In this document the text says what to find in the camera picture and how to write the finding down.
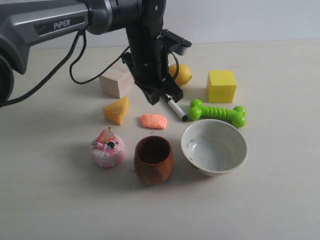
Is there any orange cheese wedge toy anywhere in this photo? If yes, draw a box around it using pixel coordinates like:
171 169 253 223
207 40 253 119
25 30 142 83
103 96 130 125

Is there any black cable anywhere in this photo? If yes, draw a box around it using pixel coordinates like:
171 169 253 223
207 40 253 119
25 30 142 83
0 29 131 109

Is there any green bone toy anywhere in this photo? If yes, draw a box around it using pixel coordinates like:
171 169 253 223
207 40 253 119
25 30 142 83
188 99 247 128

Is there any orange squishy lump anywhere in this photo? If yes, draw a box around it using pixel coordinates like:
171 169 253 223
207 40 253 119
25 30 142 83
140 113 168 130

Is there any light wooden cube block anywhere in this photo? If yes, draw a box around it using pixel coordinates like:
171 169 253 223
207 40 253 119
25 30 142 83
99 65 133 99

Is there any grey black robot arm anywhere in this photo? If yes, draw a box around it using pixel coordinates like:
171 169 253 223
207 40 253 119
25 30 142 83
0 0 191 107

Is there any yellow lemon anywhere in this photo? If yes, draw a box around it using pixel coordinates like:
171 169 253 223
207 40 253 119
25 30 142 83
169 63 192 86

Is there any brown wooden cup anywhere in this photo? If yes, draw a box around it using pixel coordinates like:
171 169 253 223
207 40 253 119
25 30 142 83
134 135 175 186

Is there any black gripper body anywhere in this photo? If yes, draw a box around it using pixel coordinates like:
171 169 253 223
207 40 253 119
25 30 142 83
122 23 175 92

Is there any white ceramic bowl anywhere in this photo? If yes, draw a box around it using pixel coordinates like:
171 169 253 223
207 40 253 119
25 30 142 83
180 119 249 177

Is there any pink toy cake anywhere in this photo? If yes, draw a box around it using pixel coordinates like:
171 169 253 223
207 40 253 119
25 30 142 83
90 127 125 168

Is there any yellow cube block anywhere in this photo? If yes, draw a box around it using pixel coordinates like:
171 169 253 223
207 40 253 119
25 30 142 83
206 70 237 103

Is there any black white marker pen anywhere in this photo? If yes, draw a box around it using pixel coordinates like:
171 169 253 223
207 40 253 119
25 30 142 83
163 94 188 122

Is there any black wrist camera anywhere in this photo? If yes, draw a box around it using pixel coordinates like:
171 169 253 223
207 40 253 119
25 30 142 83
159 29 192 56

